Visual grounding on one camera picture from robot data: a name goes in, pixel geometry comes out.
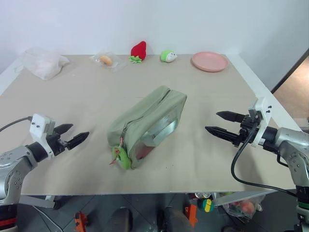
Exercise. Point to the green and white plush toy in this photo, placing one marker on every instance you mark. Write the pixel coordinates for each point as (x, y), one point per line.
(167, 55)

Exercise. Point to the clear bag of toy fruit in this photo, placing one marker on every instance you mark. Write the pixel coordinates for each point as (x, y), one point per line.
(243, 206)

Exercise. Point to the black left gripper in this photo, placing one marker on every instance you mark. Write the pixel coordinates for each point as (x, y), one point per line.
(58, 145)

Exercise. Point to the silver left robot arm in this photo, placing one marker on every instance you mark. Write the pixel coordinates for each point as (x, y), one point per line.
(14, 159)

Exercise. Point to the orange doughnut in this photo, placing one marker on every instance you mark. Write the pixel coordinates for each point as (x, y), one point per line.
(106, 60)

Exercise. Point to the green round zipper charm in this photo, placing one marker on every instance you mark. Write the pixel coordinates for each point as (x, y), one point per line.
(122, 158)

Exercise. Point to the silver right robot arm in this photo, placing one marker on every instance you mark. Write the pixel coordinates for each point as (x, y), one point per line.
(289, 147)

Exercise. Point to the white crumpled plastic bag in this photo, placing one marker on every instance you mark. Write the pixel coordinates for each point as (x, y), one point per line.
(43, 64)

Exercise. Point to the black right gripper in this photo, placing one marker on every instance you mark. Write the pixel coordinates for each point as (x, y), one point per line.
(246, 125)

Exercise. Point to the white table leg bracket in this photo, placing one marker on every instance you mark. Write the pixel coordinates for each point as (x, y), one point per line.
(243, 195)
(39, 201)

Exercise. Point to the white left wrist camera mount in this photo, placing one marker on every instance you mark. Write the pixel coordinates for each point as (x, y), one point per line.
(38, 126)

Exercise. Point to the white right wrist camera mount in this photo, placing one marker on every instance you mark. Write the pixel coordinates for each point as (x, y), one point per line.
(263, 116)

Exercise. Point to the orange and black tool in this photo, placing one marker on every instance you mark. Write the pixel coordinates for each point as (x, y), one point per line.
(80, 221)
(192, 215)

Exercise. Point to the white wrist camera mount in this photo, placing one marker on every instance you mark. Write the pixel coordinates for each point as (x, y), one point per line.
(263, 116)
(38, 126)

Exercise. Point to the green zippered pouch bag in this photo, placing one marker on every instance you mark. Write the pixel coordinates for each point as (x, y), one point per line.
(147, 113)

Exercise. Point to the pink round plate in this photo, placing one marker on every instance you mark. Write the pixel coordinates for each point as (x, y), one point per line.
(210, 61)

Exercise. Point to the bagged orange bread toy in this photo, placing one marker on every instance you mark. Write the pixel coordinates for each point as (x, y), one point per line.
(117, 64)

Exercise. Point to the red strawberry plush toy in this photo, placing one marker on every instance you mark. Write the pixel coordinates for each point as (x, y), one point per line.
(138, 50)

